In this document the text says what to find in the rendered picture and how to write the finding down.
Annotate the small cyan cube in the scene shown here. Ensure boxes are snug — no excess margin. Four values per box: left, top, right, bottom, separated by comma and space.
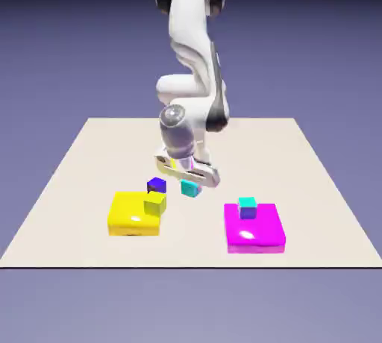
180, 179, 202, 198
237, 196, 258, 209

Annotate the large yellow box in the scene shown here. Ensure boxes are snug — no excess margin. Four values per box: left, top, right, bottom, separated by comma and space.
107, 191, 162, 237

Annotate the large magenta box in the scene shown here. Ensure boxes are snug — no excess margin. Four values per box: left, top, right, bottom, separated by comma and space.
223, 203, 287, 254

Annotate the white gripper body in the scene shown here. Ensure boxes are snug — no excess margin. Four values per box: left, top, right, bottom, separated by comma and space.
154, 154, 221, 189

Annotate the small blue cube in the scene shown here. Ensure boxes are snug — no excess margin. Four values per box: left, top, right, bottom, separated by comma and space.
239, 206, 258, 220
146, 177, 167, 195

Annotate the small yellow cube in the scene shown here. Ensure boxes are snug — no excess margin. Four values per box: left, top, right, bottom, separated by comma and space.
143, 191, 167, 218

